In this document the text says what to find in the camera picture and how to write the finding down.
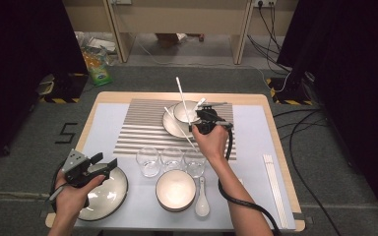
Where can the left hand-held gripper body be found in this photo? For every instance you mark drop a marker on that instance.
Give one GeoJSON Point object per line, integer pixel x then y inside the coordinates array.
{"type": "Point", "coordinates": [75, 162]}

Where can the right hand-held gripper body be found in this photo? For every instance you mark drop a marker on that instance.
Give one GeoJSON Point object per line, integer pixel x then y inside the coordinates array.
{"type": "Point", "coordinates": [210, 121]}

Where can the single white chopstick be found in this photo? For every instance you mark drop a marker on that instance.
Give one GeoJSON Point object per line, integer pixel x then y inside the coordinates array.
{"type": "Point", "coordinates": [177, 124]}
{"type": "Point", "coordinates": [182, 95]}

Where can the white bowl with dark rim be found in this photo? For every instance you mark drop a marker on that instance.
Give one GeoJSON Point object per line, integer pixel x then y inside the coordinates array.
{"type": "Point", "coordinates": [179, 113]}
{"type": "Point", "coordinates": [176, 188]}
{"type": "Point", "coordinates": [176, 210]}

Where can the white plate with dark rim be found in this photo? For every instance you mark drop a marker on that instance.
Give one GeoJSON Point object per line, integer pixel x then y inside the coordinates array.
{"type": "Point", "coordinates": [111, 200]}
{"type": "Point", "coordinates": [170, 124]}

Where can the bundle of white chopsticks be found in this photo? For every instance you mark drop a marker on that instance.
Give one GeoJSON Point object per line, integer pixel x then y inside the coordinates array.
{"type": "Point", "coordinates": [275, 190]}

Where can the person's right hand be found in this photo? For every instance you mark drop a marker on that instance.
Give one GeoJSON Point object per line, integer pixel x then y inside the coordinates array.
{"type": "Point", "coordinates": [211, 146]}

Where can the person's left hand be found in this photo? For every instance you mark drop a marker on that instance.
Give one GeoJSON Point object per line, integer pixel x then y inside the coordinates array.
{"type": "Point", "coordinates": [70, 198]}

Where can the clear drinking glass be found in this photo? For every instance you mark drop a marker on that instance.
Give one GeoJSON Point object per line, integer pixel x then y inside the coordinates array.
{"type": "Point", "coordinates": [171, 156]}
{"type": "Point", "coordinates": [193, 165]}
{"type": "Point", "coordinates": [147, 162]}

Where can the striped grey placemat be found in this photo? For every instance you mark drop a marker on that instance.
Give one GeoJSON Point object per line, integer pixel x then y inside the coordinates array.
{"type": "Point", "coordinates": [144, 131]}

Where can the black yellow striped stand base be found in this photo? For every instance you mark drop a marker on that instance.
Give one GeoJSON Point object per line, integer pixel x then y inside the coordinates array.
{"type": "Point", "coordinates": [292, 93]}
{"type": "Point", "coordinates": [69, 88]}

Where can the small red object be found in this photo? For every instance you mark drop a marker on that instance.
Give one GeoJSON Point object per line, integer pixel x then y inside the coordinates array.
{"type": "Point", "coordinates": [201, 37]}

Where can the green snack bag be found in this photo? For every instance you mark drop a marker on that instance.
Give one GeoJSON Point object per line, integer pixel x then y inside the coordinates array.
{"type": "Point", "coordinates": [98, 70]}

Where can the brown cardboard box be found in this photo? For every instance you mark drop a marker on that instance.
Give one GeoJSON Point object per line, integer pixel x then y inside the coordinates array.
{"type": "Point", "coordinates": [169, 39]}

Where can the pale blue table mat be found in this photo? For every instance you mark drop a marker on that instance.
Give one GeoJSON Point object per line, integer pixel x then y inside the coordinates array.
{"type": "Point", "coordinates": [216, 223]}

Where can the beige wooden desk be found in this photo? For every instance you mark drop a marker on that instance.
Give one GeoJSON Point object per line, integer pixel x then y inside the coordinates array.
{"type": "Point", "coordinates": [183, 16]}

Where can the black curtain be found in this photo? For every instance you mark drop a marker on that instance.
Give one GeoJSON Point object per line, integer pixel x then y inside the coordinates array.
{"type": "Point", "coordinates": [13, 65]}
{"type": "Point", "coordinates": [357, 82]}

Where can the clear plastic bags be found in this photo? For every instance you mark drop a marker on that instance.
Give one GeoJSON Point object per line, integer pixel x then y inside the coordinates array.
{"type": "Point", "coordinates": [95, 42]}

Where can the white wall socket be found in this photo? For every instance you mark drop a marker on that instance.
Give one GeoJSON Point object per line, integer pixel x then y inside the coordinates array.
{"type": "Point", "coordinates": [255, 2]}

